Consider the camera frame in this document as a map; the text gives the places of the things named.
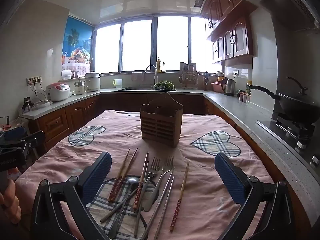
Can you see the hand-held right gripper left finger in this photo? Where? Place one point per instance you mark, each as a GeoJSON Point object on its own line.
{"type": "Point", "coordinates": [98, 175]}

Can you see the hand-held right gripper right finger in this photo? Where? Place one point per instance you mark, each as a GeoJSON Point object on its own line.
{"type": "Point", "coordinates": [230, 180]}

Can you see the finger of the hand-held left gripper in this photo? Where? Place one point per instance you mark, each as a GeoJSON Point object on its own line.
{"type": "Point", "coordinates": [35, 140]}

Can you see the metal spoon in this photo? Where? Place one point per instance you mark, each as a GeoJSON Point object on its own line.
{"type": "Point", "coordinates": [132, 180]}

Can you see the plain brown chopstick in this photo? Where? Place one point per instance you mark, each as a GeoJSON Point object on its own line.
{"type": "Point", "coordinates": [117, 207]}

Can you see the slim metal fork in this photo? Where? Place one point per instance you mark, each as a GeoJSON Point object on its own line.
{"type": "Point", "coordinates": [153, 172]}

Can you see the metal chopstick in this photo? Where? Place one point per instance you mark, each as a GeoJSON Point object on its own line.
{"type": "Point", "coordinates": [165, 205]}
{"type": "Point", "coordinates": [160, 200]}

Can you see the wooden utensil holder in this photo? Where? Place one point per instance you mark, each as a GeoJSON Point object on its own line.
{"type": "Point", "coordinates": [160, 122]}

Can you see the person's left hand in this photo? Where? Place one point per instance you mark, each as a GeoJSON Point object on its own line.
{"type": "Point", "coordinates": [10, 205]}

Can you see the pink bedsheet with plaid hearts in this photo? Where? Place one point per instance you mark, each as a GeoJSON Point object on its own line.
{"type": "Point", "coordinates": [205, 205]}

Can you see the black phone stand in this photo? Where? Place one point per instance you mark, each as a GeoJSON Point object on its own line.
{"type": "Point", "coordinates": [27, 103]}

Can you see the white and red rice cooker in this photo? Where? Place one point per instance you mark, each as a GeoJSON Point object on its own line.
{"type": "Point", "coordinates": [58, 92]}

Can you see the grey speckled countertop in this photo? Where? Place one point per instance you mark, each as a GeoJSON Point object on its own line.
{"type": "Point", "coordinates": [240, 110]}

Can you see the paper towel roll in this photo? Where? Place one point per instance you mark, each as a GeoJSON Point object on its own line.
{"type": "Point", "coordinates": [66, 75]}

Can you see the gas stove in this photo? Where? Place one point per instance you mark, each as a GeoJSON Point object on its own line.
{"type": "Point", "coordinates": [287, 130]}

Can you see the tall white cooker pot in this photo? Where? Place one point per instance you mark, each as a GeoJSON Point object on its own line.
{"type": "Point", "coordinates": [92, 82]}

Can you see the row of spice jars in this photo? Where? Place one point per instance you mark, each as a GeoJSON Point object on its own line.
{"type": "Point", "coordinates": [244, 97]}

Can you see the dark green cup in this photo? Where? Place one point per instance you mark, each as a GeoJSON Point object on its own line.
{"type": "Point", "coordinates": [238, 92]}

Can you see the steel electric kettle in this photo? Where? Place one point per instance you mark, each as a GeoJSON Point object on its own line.
{"type": "Point", "coordinates": [229, 87]}

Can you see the green and white cup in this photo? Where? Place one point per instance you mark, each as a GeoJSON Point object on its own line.
{"type": "Point", "coordinates": [118, 83]}

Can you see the kitchen sink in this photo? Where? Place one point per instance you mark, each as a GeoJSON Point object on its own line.
{"type": "Point", "coordinates": [135, 88]}

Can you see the pink plastic basin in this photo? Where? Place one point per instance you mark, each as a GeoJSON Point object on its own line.
{"type": "Point", "coordinates": [217, 87]}

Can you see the black wok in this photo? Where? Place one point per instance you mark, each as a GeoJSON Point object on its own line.
{"type": "Point", "coordinates": [297, 107]}

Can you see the knife block with knives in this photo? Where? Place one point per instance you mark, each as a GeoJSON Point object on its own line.
{"type": "Point", "coordinates": [206, 82]}

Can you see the orange bowl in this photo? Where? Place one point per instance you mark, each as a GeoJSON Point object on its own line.
{"type": "Point", "coordinates": [220, 79]}

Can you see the pink dish cloth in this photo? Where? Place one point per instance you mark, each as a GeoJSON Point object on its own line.
{"type": "Point", "coordinates": [138, 76]}

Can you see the green leafy vegetables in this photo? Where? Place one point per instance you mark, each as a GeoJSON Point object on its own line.
{"type": "Point", "coordinates": [163, 85]}

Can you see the chrome kitchen faucet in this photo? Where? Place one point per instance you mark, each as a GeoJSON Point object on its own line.
{"type": "Point", "coordinates": [155, 76]}

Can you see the small dark-capped bottle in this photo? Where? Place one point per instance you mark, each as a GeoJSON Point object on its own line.
{"type": "Point", "coordinates": [163, 68]}

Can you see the large kitchen window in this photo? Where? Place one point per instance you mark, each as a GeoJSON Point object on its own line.
{"type": "Point", "coordinates": [170, 45]}

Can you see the wooden upper cabinets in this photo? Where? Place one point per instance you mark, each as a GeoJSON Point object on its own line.
{"type": "Point", "coordinates": [232, 25]}

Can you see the ceiling vent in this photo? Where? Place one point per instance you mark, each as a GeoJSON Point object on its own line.
{"type": "Point", "coordinates": [198, 2]}

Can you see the white wall socket panel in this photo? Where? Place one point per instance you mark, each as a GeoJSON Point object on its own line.
{"type": "Point", "coordinates": [34, 80]}

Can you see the tropical fruit wall poster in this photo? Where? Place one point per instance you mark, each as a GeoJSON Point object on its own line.
{"type": "Point", "coordinates": [75, 42]}

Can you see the wall socket with plug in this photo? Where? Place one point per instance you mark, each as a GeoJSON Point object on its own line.
{"type": "Point", "coordinates": [235, 73]}

